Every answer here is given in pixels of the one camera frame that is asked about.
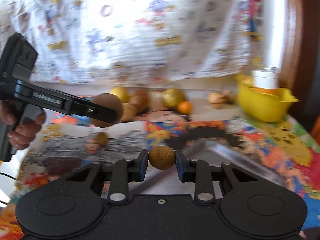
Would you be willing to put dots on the yellow lemon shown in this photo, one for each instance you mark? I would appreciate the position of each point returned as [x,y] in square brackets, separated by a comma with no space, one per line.
[121,93]

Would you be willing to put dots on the person's left hand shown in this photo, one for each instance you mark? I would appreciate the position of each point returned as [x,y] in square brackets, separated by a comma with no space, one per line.
[25,132]

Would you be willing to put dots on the brown wooden window frame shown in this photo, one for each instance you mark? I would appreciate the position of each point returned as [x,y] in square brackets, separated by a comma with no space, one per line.
[298,68]

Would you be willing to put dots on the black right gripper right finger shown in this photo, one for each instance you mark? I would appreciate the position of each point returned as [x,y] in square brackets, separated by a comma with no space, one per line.
[182,167]

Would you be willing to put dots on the yellow plastic bowl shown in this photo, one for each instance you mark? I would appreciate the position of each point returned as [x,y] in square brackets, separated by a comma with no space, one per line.
[263,106]

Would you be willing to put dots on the cartoon print white curtain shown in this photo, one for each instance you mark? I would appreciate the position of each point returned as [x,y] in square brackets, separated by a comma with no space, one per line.
[135,42]

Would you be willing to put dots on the brown avocado-shaped fruit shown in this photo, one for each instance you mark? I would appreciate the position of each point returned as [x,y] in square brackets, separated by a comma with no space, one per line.
[140,99]

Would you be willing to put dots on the small brown round fruit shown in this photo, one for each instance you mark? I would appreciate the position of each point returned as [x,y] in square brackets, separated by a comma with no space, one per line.
[161,157]

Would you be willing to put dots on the colourful cartoon drawing mat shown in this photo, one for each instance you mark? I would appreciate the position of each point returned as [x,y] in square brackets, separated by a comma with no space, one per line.
[284,147]

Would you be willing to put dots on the large brown kiwi fruit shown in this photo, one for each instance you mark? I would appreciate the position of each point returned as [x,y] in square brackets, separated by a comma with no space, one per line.
[110,101]

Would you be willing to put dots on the green-yellow round fruit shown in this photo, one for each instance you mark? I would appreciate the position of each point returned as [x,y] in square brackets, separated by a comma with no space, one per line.
[172,97]

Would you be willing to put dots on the white and orange cup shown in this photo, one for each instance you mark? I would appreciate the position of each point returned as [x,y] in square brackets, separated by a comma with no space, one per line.
[265,78]

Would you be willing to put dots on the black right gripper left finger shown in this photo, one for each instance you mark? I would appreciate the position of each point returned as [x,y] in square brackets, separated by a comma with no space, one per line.
[141,165]

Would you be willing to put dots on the small orange tangerine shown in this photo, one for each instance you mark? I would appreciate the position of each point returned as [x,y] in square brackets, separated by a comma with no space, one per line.
[185,108]

